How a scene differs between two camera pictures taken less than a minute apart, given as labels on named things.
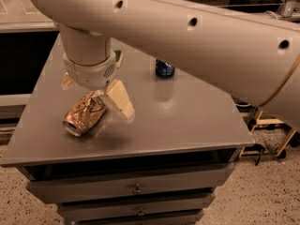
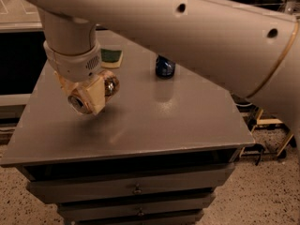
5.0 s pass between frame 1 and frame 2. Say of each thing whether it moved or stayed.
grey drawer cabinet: stayed
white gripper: moved
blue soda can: stayed
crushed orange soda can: moved
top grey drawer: stayed
